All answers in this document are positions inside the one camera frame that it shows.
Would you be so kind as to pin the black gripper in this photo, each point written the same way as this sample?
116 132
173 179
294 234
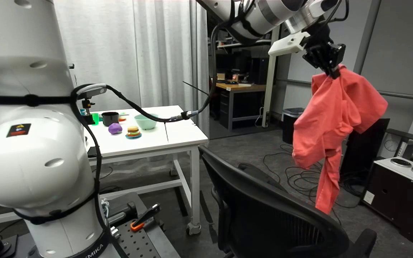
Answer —
322 43

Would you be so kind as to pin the coral orange cloth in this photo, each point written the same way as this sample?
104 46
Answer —
330 123

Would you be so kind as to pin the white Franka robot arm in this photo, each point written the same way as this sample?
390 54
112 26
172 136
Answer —
34 162

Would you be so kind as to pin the black waste bin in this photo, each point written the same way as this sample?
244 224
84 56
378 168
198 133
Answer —
289 126

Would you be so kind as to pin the metal shelf rack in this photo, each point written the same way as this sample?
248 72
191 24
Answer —
244 57

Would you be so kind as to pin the wooden top desk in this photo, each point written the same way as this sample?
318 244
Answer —
239 87

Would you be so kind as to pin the black mesh office chair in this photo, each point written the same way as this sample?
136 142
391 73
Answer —
264 219

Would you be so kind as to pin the white table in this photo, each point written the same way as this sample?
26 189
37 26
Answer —
168 133

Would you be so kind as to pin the teal bowl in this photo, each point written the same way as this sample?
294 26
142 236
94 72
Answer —
145 122

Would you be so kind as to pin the white curtain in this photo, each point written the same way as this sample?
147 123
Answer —
135 52

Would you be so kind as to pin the toy burger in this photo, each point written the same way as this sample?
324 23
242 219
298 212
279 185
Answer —
133 132

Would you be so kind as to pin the purple toy ball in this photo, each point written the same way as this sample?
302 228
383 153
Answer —
115 128

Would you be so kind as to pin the dark bowl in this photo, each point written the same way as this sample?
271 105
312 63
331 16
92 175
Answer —
109 118

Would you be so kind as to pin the green toy item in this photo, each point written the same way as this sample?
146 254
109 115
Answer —
94 118

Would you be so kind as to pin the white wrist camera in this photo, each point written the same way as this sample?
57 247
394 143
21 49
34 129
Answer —
287 44

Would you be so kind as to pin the camera on small tripod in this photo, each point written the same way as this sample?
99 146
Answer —
90 90

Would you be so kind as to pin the robot mounting base plate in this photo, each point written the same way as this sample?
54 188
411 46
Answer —
153 241

